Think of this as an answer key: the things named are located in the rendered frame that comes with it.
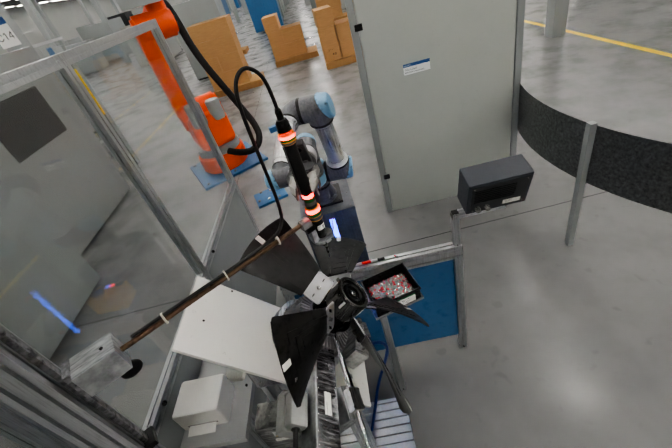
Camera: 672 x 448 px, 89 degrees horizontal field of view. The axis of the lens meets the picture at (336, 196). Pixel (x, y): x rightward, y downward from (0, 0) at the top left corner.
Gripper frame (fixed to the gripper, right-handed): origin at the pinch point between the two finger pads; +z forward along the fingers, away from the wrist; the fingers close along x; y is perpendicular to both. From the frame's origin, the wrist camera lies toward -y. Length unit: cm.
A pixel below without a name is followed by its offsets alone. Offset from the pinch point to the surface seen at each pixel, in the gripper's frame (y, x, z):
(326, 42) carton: 108, -19, -756
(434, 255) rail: 77, -42, -37
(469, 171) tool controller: 36, -60, -39
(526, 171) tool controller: 37, -80, -33
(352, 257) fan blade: 43.3, -6.1, -14.0
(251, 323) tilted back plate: 40, 30, 8
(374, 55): 17, -48, -182
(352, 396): 50, 1, 32
